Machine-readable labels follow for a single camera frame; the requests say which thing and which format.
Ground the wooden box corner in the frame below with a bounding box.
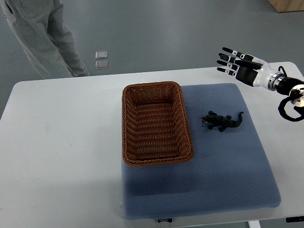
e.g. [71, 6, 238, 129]
[269, 0, 304, 13]

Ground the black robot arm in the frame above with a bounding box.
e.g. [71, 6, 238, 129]
[275, 77, 304, 107]

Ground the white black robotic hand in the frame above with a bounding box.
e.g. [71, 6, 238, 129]
[217, 47, 286, 91]

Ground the metal floor plate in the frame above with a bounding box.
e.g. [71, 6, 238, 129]
[95, 60, 108, 69]
[95, 51, 108, 59]

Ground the person in grey sweatpants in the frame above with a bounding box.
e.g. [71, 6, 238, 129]
[0, 0, 90, 79]

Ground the table control label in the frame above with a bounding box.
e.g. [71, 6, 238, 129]
[157, 218, 173, 223]

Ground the black table controller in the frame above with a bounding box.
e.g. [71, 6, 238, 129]
[286, 216, 304, 223]

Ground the dark toy crocodile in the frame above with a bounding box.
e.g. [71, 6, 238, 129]
[200, 111, 244, 132]

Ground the brown wicker basket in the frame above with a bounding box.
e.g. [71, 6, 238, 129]
[122, 81, 194, 167]

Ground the upper metal floor plate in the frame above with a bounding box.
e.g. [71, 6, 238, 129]
[95, 51, 108, 59]

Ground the lower metal floor plate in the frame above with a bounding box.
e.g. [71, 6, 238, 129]
[95, 60, 108, 69]

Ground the blue foam cushion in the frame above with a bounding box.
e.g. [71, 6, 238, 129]
[122, 83, 281, 219]

